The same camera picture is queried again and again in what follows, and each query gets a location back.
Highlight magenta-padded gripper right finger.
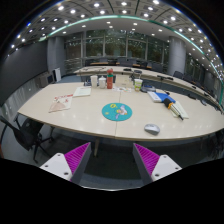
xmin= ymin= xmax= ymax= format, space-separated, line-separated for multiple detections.
xmin=132 ymin=143 xmax=183 ymax=185

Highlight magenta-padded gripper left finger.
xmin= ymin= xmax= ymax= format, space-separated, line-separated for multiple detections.
xmin=39 ymin=142 xmax=92 ymax=185

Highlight silver grey computer mouse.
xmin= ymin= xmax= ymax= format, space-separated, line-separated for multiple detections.
xmin=143 ymin=123 xmax=161 ymax=136

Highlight round teal cartoon mouse pad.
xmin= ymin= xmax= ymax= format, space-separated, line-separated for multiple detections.
xmin=101 ymin=102 xmax=134 ymax=122

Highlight red and white brochure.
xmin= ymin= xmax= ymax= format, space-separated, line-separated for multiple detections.
xmin=48 ymin=93 xmax=74 ymax=113

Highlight black office chair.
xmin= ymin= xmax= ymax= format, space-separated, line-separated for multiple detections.
xmin=0 ymin=114 xmax=54 ymax=164

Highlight white booklet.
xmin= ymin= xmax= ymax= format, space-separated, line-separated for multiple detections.
xmin=170 ymin=100 xmax=190 ymax=120

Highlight white paper sheet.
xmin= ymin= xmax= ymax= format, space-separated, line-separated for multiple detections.
xmin=72 ymin=86 xmax=92 ymax=98

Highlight colourful leaflet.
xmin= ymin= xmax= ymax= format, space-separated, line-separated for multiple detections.
xmin=113 ymin=86 xmax=134 ymax=93

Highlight green printed paper cup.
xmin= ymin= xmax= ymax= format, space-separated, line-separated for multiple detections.
xmin=133 ymin=78 xmax=144 ymax=92

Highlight white paper cup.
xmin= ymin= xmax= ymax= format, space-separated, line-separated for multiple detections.
xmin=90 ymin=75 xmax=99 ymax=89

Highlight white lidded mug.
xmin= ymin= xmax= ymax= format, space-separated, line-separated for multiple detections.
xmin=98 ymin=76 xmax=107 ymax=89

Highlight beige cardboard box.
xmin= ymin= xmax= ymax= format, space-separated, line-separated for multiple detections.
xmin=114 ymin=74 xmax=134 ymax=88

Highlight red drink bottle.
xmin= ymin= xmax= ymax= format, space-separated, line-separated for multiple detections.
xmin=106 ymin=68 xmax=114 ymax=90

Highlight white standing board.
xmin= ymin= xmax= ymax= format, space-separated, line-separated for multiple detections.
xmin=54 ymin=67 xmax=63 ymax=83

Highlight dark conference chairs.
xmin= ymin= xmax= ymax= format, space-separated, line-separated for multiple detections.
xmin=83 ymin=56 xmax=218 ymax=98

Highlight ceiling lights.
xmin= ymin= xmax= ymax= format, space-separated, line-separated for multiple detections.
xmin=9 ymin=0 xmax=224 ymax=78

